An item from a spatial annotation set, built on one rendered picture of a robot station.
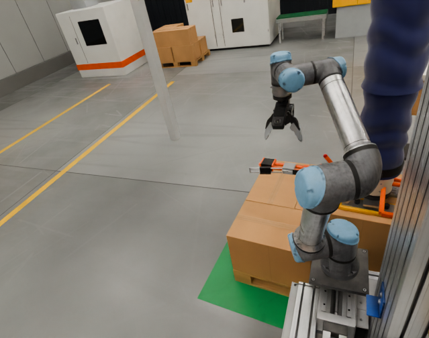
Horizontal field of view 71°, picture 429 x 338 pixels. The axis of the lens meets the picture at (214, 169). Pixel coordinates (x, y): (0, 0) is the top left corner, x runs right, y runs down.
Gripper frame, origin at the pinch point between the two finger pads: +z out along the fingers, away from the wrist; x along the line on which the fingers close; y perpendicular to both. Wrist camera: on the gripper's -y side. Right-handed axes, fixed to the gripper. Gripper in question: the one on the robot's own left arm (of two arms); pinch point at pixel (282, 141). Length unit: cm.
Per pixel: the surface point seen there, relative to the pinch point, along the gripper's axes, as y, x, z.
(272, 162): 42, 17, 42
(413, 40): 28, -43, -30
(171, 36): 592, 409, 76
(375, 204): 27, -41, 52
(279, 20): 752, 172, 95
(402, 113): 30, -45, 1
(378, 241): 19, -44, 71
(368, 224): 19, -38, 60
